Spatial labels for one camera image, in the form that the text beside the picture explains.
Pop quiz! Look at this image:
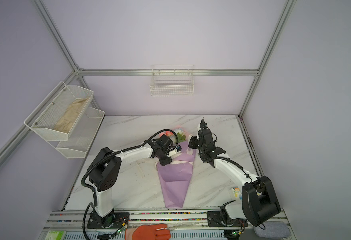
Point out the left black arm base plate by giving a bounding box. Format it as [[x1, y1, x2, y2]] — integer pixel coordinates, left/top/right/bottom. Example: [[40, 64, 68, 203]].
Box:
[[87, 211, 130, 229]]

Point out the white wire wall basket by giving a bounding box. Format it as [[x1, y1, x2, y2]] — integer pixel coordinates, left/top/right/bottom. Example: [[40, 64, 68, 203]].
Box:
[[150, 65, 194, 97]]

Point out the beige cloth in shelf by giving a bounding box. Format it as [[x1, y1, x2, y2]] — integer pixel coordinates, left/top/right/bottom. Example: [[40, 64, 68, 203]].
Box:
[[54, 97, 89, 134]]

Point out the pink purple wrapping paper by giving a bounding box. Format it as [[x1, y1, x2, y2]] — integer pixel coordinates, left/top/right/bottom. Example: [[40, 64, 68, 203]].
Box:
[[157, 141, 196, 209]]

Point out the orange rubber glove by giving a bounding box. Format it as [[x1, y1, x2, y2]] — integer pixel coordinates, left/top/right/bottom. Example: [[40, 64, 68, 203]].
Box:
[[125, 224, 171, 240]]

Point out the grey cloth pad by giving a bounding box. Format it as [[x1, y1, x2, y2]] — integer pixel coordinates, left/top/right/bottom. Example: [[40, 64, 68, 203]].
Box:
[[253, 222, 291, 240]]

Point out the white fake rose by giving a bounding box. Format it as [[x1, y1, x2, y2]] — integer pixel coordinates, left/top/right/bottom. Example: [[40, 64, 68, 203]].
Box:
[[173, 128, 188, 143]]

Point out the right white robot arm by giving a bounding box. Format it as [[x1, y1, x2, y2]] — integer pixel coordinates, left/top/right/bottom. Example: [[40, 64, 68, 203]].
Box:
[[188, 119, 281, 227]]

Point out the lower white mesh shelf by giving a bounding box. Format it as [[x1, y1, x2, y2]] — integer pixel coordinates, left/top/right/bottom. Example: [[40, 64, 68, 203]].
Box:
[[56, 107, 105, 159]]

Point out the cream ribbon roll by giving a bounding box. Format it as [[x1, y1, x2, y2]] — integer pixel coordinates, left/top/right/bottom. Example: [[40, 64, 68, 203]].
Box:
[[132, 159, 193, 182]]

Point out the white mesh shelf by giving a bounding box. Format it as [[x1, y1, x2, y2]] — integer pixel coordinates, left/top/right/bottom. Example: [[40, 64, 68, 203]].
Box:
[[56, 107, 105, 159], [24, 81, 94, 142]]

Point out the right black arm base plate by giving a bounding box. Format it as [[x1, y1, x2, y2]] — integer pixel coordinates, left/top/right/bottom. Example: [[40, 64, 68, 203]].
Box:
[[206, 202, 248, 228]]

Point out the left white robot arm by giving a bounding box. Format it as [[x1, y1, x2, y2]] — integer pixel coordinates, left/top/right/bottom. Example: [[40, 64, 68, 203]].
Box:
[[81, 129, 181, 240]]

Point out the light pink fake rose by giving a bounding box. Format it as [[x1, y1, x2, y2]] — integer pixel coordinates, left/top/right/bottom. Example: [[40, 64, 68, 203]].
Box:
[[164, 131, 173, 138]]

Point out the colourful tissue pack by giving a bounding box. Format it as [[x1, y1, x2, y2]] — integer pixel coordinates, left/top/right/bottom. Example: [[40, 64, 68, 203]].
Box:
[[230, 187, 242, 201]]

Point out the upper white mesh shelf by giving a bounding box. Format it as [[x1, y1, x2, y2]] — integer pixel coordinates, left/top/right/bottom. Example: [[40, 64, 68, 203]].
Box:
[[24, 81, 94, 142]]

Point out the green white packet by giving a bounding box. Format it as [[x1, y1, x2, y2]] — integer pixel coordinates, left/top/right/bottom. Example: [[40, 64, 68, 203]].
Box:
[[44, 231, 67, 240]]

